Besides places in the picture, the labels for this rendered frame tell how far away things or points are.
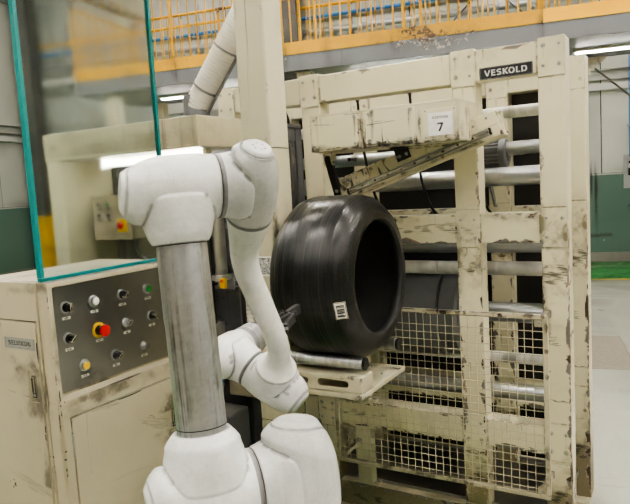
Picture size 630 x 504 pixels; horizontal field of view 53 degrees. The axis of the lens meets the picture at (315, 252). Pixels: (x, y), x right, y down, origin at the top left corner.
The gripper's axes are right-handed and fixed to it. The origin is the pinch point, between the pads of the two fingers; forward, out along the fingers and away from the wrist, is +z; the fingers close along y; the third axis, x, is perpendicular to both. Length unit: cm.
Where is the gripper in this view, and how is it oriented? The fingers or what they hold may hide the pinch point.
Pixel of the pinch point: (292, 312)
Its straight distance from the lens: 198.0
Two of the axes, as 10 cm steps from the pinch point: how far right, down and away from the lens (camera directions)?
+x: 1.3, 9.7, 2.2
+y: -8.6, 0.0, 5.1
